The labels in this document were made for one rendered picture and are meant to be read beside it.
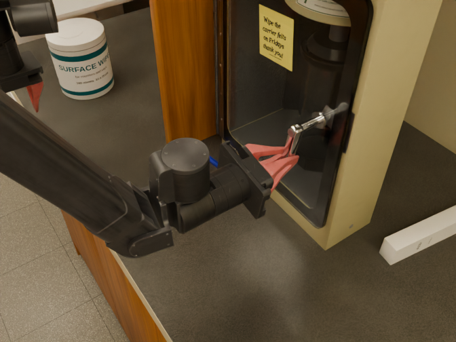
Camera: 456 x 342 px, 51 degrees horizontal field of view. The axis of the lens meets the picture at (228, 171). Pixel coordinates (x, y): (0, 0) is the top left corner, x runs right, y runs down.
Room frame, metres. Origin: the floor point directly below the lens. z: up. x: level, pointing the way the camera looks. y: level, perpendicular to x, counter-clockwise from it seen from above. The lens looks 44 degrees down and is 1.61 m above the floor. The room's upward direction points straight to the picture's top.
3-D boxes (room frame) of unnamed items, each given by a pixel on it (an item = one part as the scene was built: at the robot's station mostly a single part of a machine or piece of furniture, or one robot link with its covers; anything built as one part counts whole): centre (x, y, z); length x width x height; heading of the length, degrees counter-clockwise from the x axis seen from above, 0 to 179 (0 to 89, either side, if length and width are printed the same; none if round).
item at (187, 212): (0.41, 0.05, 1.15); 0.07 x 0.06 x 0.07; 124
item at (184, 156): (0.40, 0.08, 1.18); 0.12 x 0.09 x 0.11; 114
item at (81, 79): (0.99, 0.35, 1.01); 0.13 x 0.13 x 0.15
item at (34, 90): (0.69, 0.36, 1.14); 0.07 x 0.07 x 0.09; 35
